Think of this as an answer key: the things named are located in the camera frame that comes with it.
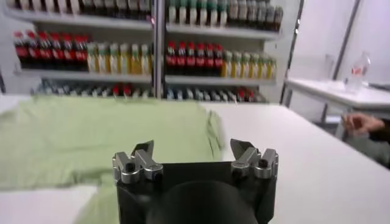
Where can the yellow drink bottle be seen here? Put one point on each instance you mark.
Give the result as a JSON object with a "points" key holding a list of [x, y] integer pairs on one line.
{"points": [[235, 67], [226, 67], [92, 61], [125, 61], [103, 61], [271, 70], [146, 61], [136, 61], [114, 61], [253, 68], [244, 68], [262, 69]]}

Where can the person grey clothing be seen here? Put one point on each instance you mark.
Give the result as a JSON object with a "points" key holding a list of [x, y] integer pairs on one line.
{"points": [[371, 149]]}

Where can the light green t-shirt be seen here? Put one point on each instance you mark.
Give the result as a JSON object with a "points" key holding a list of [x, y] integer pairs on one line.
{"points": [[91, 137]]}

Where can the white side table with legs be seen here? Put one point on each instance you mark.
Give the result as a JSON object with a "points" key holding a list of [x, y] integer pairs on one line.
{"points": [[350, 97]]}

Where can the cola bottle red cap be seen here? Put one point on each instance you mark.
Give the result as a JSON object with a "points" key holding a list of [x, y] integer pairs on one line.
{"points": [[200, 60], [180, 59], [209, 61], [31, 51], [19, 51], [44, 52], [218, 61], [69, 53], [190, 60], [81, 54], [56, 53], [171, 59]]}

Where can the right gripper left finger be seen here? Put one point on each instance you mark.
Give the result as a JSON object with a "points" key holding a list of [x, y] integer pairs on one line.
{"points": [[137, 165]]}

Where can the clear plastic bottle red label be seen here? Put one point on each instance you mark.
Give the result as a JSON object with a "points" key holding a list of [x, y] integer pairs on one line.
{"points": [[358, 71]]}

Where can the person's hand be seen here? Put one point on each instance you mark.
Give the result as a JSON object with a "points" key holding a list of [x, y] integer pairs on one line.
{"points": [[362, 124]]}

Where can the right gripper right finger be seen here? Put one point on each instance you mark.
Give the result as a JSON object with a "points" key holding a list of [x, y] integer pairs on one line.
{"points": [[253, 164]]}

